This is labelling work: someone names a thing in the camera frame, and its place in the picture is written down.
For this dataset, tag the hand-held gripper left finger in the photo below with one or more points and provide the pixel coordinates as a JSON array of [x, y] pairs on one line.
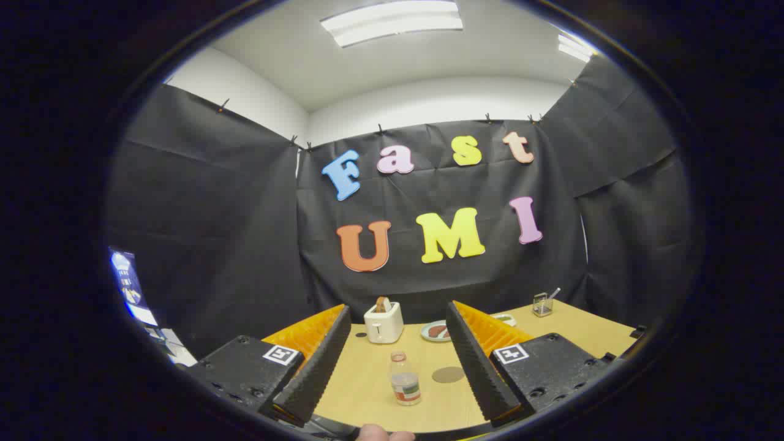
[[318, 367]]

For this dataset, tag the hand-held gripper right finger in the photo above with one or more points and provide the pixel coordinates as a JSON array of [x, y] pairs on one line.
[[478, 367]]

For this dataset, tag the round brown coaster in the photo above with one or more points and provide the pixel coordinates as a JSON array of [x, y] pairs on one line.
[[447, 375]]

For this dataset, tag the clear plastic juice bottle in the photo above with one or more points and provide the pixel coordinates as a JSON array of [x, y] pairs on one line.
[[405, 386]]

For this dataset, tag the brown meat piece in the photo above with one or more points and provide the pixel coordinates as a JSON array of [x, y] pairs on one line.
[[438, 331]]

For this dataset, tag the wooden table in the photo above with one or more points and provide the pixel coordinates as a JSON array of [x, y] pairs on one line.
[[367, 392]]

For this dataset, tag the white divided condiment dish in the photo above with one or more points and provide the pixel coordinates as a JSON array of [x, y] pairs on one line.
[[507, 319]]

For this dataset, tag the pale green plate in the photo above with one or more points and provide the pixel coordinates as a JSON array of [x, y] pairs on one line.
[[425, 334]]

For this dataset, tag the white toaster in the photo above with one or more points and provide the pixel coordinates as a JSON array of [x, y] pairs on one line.
[[383, 326]]

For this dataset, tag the brown bread slice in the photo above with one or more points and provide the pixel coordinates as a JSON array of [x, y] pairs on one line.
[[383, 304]]

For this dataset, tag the black backdrop cloth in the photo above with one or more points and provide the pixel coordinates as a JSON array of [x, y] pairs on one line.
[[245, 245]]

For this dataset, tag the black table edge clip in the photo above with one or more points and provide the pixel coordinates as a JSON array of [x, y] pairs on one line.
[[638, 331]]

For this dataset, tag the blue and white printed poster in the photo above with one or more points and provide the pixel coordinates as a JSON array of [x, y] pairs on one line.
[[125, 282]]

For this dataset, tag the small ceiling light panel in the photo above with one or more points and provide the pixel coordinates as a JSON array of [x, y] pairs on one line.
[[574, 48]]

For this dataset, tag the large ceiling light panel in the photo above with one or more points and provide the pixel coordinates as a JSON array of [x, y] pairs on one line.
[[392, 21]]

